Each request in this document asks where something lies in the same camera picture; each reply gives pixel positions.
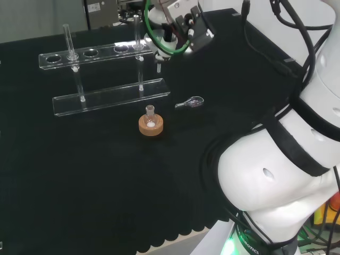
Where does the small glass round-bottom flask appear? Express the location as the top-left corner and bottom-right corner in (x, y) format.
(144, 104), (158, 129)

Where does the grey metal cabinet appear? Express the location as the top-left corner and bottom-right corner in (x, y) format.
(83, 0), (120, 31)

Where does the cork ring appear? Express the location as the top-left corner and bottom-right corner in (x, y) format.
(138, 114), (165, 138)

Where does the black bench cloth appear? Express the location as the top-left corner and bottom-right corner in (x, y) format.
(0, 7), (316, 255)

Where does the green cable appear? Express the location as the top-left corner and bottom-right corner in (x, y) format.
(143, 0), (192, 57)

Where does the black cable with plug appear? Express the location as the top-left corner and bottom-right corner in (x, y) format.
(240, 0), (302, 78)

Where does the clear acrylic funnel stand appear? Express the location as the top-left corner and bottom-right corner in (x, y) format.
(38, 15), (171, 118)

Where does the yellow stop button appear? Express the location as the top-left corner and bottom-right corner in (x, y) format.
(313, 190), (340, 227)

